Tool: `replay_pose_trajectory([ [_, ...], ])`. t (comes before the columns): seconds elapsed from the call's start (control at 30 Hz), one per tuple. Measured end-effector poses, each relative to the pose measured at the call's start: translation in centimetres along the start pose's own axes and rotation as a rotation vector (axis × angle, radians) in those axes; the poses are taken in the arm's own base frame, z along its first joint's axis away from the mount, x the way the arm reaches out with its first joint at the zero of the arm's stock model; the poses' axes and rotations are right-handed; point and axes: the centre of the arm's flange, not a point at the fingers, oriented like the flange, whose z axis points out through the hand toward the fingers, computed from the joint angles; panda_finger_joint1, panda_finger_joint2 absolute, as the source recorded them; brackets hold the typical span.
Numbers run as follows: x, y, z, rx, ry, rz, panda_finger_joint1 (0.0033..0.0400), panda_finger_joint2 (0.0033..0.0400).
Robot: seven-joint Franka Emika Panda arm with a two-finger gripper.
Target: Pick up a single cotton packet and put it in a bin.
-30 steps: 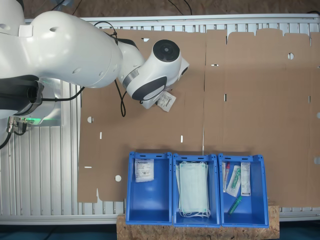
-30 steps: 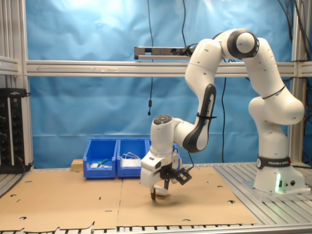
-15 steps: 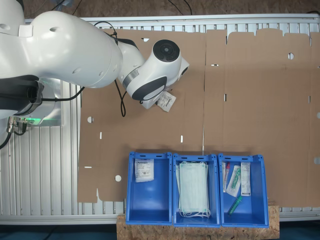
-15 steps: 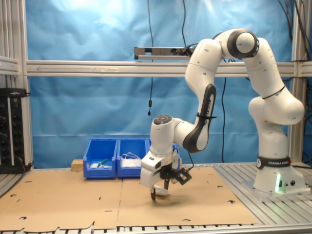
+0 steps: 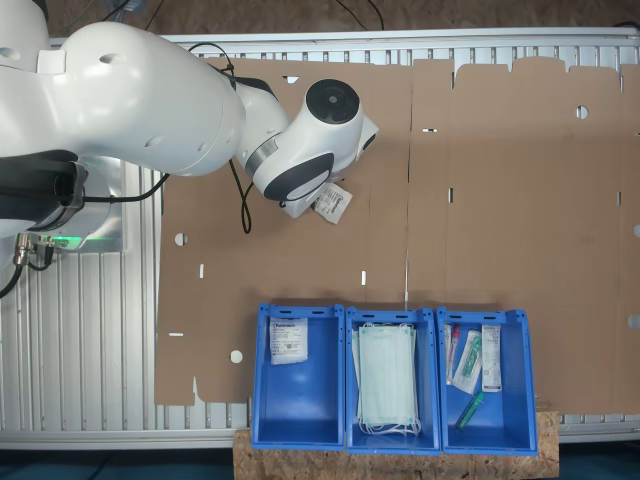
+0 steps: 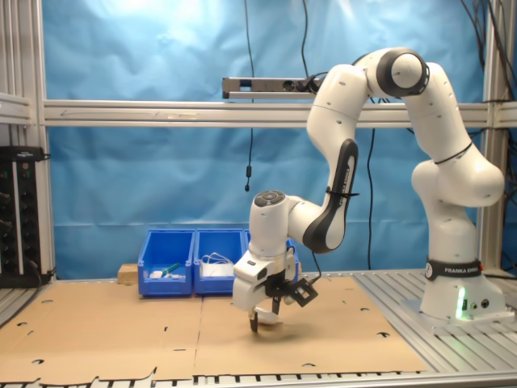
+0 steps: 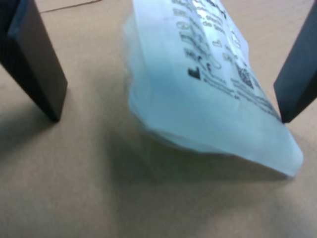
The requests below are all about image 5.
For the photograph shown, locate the clear packet with red-capped tube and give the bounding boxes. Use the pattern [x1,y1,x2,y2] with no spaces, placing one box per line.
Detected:
[444,323,462,386]

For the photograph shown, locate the blue bin with tubes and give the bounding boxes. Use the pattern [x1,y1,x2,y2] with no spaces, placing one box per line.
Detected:
[434,306,540,455]

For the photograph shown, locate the brown cardboard sheet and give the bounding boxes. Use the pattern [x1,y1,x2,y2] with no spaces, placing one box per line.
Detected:
[153,55,415,407]
[408,55,640,416]

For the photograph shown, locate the long white printed packet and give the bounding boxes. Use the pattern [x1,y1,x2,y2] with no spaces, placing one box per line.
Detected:
[481,323,503,395]

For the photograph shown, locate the stack of white face masks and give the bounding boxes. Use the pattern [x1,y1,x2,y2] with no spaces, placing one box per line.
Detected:
[351,322,424,436]

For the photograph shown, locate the chipboard wood block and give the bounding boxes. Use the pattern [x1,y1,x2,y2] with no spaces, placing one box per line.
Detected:
[232,410,560,480]

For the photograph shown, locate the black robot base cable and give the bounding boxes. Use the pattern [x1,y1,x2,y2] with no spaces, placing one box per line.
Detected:
[82,172,172,204]

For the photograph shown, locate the blue bin with cotton packets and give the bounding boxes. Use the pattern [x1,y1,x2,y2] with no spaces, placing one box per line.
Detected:
[251,302,347,451]

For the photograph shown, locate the metal base connector with cable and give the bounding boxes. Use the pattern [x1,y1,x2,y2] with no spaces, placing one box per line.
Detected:
[0,232,56,300]

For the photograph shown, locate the white Fuhrmann cotton packet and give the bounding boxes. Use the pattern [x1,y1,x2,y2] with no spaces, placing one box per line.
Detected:
[312,180,354,225]
[269,316,310,366]

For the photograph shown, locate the green capped tube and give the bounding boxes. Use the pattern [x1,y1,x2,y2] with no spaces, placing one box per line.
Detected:
[455,391,486,430]

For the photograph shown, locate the blue bin with masks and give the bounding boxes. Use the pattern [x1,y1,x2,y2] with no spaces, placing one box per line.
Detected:
[344,306,443,455]

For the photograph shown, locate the black camera cable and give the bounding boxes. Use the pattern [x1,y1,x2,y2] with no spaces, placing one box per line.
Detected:
[187,42,254,235]

